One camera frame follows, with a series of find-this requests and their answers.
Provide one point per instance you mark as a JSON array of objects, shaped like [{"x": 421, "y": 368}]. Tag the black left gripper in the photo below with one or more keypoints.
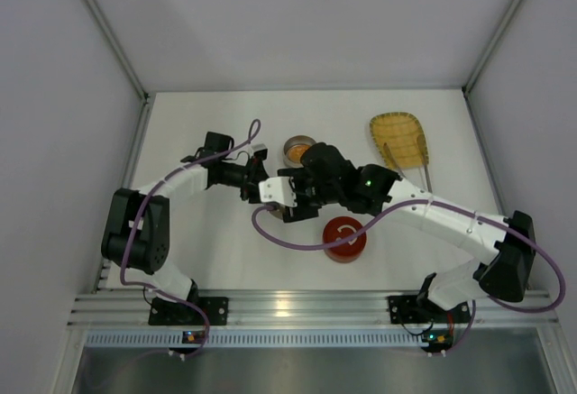
[{"x": 251, "y": 179}]

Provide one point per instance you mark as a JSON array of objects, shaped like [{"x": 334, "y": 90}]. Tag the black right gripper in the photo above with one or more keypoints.
[{"x": 297, "y": 209}]

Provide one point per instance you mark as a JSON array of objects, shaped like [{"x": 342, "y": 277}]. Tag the grey tin with orange food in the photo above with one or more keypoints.
[{"x": 294, "y": 148}]

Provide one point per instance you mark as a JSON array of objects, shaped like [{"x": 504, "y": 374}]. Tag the red round lid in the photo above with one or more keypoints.
[{"x": 341, "y": 227}]

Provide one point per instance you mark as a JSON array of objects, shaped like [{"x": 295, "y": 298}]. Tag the red-based metal lunch tin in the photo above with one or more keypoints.
[{"x": 345, "y": 254}]

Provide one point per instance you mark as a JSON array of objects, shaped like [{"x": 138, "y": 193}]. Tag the grey round lid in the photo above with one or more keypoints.
[{"x": 278, "y": 212}]

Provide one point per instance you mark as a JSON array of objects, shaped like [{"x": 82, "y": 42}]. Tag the metal tongs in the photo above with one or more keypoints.
[{"x": 421, "y": 147}]

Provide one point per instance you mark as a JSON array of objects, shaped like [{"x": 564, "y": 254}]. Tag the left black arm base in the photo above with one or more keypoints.
[{"x": 165, "y": 313}]

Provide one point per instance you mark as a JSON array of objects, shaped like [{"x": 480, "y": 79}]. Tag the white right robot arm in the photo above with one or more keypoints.
[{"x": 501, "y": 250}]

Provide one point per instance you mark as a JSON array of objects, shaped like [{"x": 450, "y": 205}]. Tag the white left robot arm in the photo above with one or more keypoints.
[{"x": 137, "y": 229}]

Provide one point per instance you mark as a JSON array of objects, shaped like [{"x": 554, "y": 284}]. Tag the woven bamboo tray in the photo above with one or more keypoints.
[{"x": 399, "y": 131}]

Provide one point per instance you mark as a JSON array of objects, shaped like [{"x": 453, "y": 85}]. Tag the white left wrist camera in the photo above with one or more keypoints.
[{"x": 259, "y": 148}]

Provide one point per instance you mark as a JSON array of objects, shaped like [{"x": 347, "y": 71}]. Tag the aluminium mounting rail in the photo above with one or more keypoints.
[{"x": 247, "y": 309}]

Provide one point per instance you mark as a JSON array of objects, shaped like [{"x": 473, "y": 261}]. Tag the slotted grey cable duct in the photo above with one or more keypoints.
[{"x": 253, "y": 338}]

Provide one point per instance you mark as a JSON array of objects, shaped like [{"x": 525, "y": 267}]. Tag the left aluminium frame post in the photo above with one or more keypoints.
[{"x": 114, "y": 45}]

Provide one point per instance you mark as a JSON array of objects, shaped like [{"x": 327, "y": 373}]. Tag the aluminium frame post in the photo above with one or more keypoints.
[
  {"x": 114, "y": 45},
  {"x": 497, "y": 35}
]

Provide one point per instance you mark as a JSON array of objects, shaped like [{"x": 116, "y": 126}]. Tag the right aluminium frame post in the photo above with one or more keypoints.
[{"x": 497, "y": 35}]

